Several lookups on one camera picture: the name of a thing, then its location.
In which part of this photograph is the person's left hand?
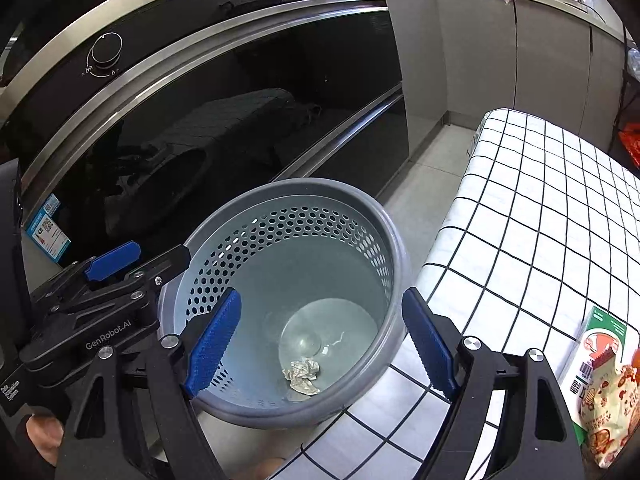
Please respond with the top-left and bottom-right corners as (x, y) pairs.
(25, 414), (66, 467)

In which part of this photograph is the green snack packet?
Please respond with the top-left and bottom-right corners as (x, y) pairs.
(560, 305), (628, 411)

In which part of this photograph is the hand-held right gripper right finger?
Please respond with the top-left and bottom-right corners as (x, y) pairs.
(400, 287), (586, 480)

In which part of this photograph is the washing machine door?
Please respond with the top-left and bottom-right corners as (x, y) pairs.
(0, 0), (411, 281)

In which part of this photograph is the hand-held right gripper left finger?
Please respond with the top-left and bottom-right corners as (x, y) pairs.
(55, 287), (243, 480)

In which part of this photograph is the grey perforated plastic basket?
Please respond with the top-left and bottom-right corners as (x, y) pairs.
(157, 177), (413, 431)

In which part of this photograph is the grey kitchen cabinet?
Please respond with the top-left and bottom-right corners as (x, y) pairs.
(380, 0), (626, 151)

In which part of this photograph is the orange plastic bag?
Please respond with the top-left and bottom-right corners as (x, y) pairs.
(617, 127), (640, 168)

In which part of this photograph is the black round dial knob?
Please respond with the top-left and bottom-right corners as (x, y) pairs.
(90, 32), (123, 71)

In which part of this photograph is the blue label sticker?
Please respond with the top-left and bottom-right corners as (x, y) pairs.
(25, 192), (71, 263)

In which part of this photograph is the crumpled paper ball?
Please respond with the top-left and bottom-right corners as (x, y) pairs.
(282, 357), (323, 396)

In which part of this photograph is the white red printed snack packet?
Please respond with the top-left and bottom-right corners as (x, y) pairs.
(577, 360), (640, 471)

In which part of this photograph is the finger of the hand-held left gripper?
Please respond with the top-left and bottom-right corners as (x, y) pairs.
(31, 241), (142, 313)
(60, 244), (193, 328)

